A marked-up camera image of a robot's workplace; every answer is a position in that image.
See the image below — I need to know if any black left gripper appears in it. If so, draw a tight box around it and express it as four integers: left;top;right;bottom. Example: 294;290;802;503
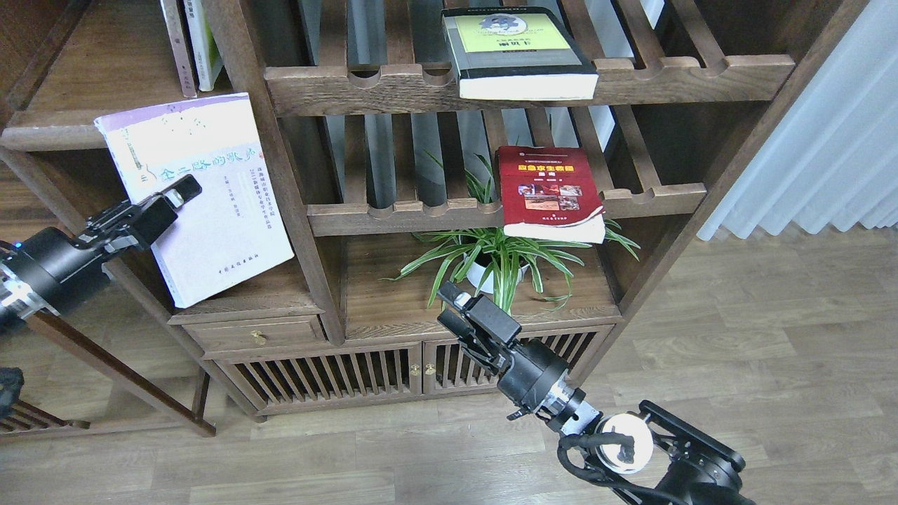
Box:
2;175;203;316

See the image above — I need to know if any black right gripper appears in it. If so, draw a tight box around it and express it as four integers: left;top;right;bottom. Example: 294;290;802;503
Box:
437;281;570;418

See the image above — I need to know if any pale lilac paperback book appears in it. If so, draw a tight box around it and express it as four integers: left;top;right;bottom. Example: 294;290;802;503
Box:
94;93;294;308

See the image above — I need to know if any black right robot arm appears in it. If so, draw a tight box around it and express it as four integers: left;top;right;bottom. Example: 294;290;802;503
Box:
437;282;749;504

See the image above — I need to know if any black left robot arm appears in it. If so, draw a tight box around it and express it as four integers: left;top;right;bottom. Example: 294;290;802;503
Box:
2;175;215;437

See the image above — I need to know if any white plant pot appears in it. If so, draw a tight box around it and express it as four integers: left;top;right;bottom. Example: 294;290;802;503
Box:
466;253;529;297

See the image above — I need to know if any green spider plant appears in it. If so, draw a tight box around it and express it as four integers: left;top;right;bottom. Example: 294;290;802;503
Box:
398;146;638;312

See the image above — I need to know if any white green upright book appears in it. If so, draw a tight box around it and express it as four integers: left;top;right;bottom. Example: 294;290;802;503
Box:
184;0;224;92

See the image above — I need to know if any brown upright book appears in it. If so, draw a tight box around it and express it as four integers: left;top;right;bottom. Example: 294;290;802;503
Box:
160;1;198;98

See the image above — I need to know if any red paperback book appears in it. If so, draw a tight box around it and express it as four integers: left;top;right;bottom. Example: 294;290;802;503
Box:
497;146;605;243

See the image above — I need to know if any brass drawer knob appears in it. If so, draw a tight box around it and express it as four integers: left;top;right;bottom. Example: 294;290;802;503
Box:
250;330;267;346

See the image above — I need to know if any dark wooden bookshelf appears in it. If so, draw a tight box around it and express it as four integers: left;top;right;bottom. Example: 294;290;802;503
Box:
0;0;869;425

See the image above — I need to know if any yellow and black thick book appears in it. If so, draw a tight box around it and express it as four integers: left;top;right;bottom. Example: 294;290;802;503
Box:
441;6;598;100

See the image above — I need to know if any white curtain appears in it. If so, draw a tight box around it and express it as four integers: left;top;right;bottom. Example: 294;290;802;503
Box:
698;1;897;241

